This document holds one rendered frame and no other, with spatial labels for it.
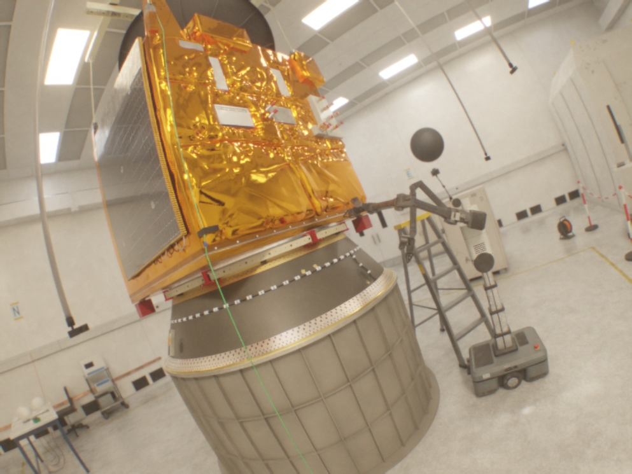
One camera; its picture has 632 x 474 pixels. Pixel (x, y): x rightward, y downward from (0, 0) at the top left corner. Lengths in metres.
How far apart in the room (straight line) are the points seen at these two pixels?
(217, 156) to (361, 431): 1.93
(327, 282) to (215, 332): 0.78
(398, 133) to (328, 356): 8.39
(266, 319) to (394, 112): 8.59
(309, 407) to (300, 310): 0.61
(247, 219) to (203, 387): 1.12
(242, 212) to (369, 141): 8.41
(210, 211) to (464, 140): 8.21
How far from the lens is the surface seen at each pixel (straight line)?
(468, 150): 9.09
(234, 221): 1.65
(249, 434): 2.08
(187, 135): 1.78
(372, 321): 1.96
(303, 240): 1.96
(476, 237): 2.21
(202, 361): 1.95
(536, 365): 2.53
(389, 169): 9.58
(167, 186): 1.67
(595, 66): 6.49
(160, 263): 2.04
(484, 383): 2.52
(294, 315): 1.75
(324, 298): 1.83
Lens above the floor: 1.64
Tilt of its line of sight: 1 degrees up
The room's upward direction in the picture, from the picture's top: 22 degrees counter-clockwise
